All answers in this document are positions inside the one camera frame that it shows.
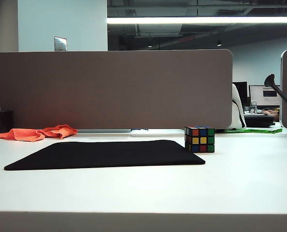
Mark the green tape strip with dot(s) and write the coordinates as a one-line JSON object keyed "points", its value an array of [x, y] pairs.
{"points": [[257, 130]]}

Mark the black ceiling spotlight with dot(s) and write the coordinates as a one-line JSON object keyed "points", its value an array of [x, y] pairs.
{"points": [[219, 44]]}

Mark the person forearm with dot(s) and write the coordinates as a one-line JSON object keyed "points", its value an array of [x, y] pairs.
{"points": [[269, 112]]}

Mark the black angled pole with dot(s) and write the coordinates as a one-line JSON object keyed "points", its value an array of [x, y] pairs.
{"points": [[270, 81]]}

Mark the black padded case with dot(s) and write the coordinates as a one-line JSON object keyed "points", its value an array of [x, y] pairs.
{"points": [[259, 120]]}

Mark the long ceiling light strip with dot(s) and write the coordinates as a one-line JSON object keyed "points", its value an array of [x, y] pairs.
{"points": [[194, 20]]}

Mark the metal wall switch plate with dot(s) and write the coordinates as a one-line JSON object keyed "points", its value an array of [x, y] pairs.
{"points": [[60, 44]]}

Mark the dark computer monitor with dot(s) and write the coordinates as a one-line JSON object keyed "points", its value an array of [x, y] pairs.
{"points": [[243, 91]]}

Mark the black fabric mouse pad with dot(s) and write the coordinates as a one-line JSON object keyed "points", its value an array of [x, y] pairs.
{"points": [[104, 154]]}

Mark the clear water bottle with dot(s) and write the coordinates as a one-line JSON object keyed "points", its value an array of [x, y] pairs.
{"points": [[253, 107]]}

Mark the lit computer monitor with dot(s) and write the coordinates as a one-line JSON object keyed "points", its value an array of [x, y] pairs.
{"points": [[262, 94]]}

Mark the multicoloured puzzle cube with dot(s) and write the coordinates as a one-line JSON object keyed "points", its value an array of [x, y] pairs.
{"points": [[201, 140]]}

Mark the orange cloth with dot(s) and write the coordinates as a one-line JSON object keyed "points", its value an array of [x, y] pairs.
{"points": [[25, 134]]}

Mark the wide brown desk partition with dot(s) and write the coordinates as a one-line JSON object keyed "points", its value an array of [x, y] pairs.
{"points": [[109, 89]]}

